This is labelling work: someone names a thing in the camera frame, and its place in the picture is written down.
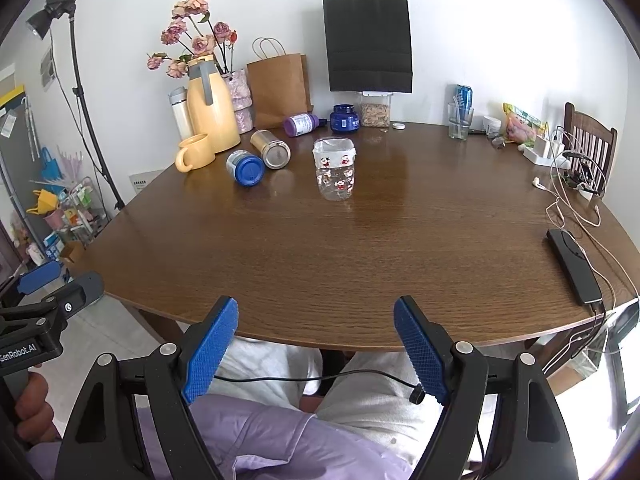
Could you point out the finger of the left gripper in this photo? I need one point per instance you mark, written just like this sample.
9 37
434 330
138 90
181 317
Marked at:
37 278
75 295

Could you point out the clear plastic cup with santas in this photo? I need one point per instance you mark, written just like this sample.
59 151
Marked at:
334 160

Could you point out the white charger hub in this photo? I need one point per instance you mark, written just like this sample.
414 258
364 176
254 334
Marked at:
545 152

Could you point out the black phone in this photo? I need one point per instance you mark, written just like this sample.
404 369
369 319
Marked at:
575 267

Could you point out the wooden chair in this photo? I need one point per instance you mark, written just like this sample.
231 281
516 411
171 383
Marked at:
591 150

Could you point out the clear drinking glass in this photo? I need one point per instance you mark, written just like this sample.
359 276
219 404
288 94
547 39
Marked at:
459 121

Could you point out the silver metal tin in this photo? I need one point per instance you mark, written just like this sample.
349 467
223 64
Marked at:
274 152

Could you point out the black light stand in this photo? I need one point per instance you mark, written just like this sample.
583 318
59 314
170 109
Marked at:
40 24

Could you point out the black paper bag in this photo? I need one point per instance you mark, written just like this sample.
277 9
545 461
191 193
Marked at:
368 45

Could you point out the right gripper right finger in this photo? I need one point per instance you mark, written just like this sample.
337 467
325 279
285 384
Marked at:
528 438

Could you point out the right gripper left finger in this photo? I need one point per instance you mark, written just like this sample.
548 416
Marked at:
104 440

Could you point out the yellow thermos jug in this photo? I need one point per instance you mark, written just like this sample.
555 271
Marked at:
210 104

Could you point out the colourful snack bag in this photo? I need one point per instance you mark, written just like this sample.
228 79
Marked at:
522 128

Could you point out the white tumbler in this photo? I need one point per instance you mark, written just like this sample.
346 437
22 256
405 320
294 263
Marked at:
179 106

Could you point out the pink patterned vase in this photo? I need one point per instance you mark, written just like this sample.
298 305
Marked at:
241 99

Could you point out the person's left hand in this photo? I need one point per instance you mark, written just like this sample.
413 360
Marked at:
35 413

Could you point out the yellow mug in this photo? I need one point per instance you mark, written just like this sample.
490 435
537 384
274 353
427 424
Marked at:
195 153

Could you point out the dark blue glass jar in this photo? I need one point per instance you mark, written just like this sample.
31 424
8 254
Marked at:
344 119

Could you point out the pink artificial flowers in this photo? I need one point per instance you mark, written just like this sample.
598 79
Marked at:
191 28

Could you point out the blue lid plastic jar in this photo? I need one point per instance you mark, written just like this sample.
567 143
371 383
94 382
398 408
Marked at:
245 168

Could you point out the cluttered storage rack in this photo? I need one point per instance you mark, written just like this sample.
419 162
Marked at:
55 212

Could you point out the white earbud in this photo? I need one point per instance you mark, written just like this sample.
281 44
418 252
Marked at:
537 184

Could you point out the purple supplement bottle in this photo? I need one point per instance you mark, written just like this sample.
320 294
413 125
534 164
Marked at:
300 124

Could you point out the brown paper bag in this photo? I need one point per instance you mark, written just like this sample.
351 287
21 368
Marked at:
279 83

